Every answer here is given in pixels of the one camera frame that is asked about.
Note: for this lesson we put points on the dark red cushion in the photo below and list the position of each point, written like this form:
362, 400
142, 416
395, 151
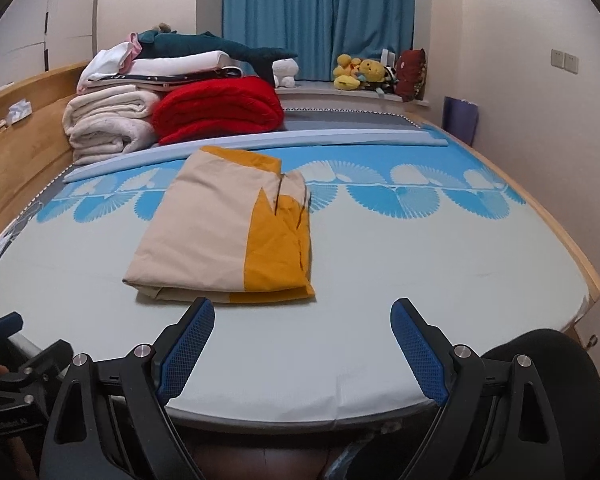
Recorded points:
411, 75

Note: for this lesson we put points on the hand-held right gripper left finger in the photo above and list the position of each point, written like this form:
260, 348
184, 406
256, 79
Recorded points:
187, 355

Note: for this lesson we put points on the beige and orange cloth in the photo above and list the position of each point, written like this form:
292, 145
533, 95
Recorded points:
205, 230

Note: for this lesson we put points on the black and white plush toy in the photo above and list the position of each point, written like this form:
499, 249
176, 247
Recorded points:
390, 79

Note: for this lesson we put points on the blue curtain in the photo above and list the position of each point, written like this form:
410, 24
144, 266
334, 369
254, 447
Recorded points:
320, 15

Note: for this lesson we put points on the white folded quilt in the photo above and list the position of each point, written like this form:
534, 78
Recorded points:
180, 63

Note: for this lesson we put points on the yellow bear plush toy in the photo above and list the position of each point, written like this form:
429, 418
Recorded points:
372, 71

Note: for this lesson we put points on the tissue pack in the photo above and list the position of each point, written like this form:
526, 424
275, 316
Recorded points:
20, 111

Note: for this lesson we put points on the blue and white bed sheet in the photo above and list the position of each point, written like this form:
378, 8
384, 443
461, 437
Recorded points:
430, 270

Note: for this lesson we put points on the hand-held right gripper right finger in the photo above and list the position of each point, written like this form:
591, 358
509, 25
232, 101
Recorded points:
417, 355

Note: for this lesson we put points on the white folded cloth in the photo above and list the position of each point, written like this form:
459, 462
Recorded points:
105, 65

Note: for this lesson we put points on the white wardrobe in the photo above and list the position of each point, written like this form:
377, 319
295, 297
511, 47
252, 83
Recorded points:
30, 20

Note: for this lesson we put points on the cream folded blanket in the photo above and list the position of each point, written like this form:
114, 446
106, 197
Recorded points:
107, 125

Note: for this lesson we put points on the wooden bed frame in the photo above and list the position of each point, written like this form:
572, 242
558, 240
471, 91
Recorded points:
25, 145

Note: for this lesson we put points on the pink cloth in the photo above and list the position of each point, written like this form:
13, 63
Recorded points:
132, 52

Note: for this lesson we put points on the wall switch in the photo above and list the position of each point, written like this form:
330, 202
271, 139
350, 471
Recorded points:
571, 62
558, 59

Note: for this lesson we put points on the brown plush toy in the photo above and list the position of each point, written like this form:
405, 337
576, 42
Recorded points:
161, 27

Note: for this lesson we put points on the white windowsill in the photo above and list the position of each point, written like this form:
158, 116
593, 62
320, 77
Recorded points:
325, 94

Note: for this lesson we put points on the red folded blanket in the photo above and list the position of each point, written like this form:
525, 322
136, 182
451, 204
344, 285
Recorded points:
220, 110

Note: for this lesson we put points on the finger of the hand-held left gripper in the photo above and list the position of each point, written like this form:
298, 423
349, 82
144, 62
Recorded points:
42, 360
0, 326

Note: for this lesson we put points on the teal shark plush toy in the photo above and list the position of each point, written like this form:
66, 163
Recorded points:
190, 42

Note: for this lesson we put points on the yellow duck plush toy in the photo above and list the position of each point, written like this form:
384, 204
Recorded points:
347, 74

